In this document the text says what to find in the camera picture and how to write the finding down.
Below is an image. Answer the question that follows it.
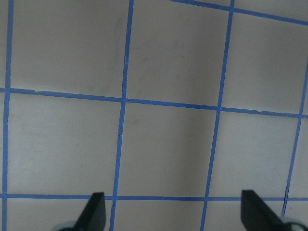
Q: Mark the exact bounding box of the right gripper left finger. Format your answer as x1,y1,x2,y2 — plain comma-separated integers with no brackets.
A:
73,192,106,231

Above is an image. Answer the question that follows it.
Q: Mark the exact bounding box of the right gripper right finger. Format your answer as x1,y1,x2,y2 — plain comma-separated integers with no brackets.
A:
241,190,289,231

